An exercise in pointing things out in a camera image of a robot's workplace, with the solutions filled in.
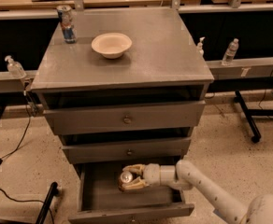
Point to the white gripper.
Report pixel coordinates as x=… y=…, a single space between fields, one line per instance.
x=151 y=174

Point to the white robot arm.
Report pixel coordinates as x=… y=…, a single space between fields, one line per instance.
x=184 y=175

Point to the bottom grey drawer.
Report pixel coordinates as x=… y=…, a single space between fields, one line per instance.
x=101 y=202

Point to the grey drawer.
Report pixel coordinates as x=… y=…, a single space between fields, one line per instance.
x=118 y=118
x=101 y=202
x=127 y=150

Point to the middle grey drawer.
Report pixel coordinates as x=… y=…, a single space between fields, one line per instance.
x=127 y=150

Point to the grey drawer cabinet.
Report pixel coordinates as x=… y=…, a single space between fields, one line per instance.
x=163 y=65

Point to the top grey drawer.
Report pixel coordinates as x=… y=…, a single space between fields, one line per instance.
x=118 y=118

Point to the blue silver energy drink can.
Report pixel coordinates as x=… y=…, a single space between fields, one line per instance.
x=66 y=22

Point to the black chair base leg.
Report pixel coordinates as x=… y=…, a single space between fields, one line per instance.
x=53 y=191

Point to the black table leg with caster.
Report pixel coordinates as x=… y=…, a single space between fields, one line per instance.
x=250 y=113

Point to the white paper bowl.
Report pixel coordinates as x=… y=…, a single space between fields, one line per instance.
x=111 y=45

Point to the small white pump bottle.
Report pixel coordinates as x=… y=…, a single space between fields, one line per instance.
x=200 y=45

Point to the clear plastic water bottle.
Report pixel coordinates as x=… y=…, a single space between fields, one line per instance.
x=230 y=52

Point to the left clear sanitizer pump bottle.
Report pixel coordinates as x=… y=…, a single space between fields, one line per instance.
x=15 y=68

